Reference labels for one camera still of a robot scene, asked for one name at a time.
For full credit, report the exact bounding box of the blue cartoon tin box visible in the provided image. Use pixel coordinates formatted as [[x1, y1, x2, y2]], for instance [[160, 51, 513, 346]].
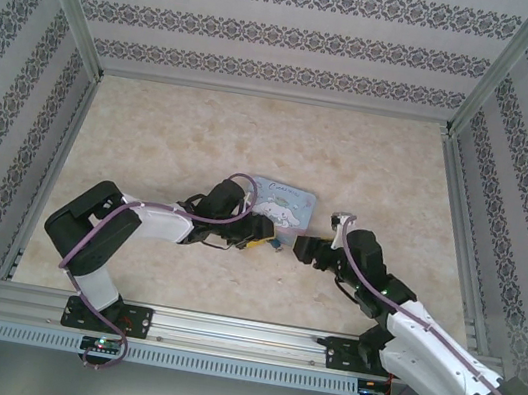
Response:
[[244, 173, 321, 240]]

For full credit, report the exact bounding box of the aluminium mounting rail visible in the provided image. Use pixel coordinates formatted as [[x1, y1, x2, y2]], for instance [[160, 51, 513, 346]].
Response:
[[0, 278, 428, 388]]

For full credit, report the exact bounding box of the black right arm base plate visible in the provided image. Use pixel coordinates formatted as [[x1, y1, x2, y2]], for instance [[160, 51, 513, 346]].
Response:
[[311, 332, 390, 379]]

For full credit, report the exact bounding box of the aluminium side rail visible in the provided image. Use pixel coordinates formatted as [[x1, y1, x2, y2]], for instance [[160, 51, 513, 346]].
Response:
[[409, 134, 525, 358], [0, 65, 103, 290]]

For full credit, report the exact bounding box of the slotted grey cable duct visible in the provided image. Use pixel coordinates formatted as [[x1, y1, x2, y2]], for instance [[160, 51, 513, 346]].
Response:
[[0, 318, 361, 395]]

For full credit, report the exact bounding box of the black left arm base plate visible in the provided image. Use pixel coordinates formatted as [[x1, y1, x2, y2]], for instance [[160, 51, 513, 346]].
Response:
[[61, 293, 156, 342]]

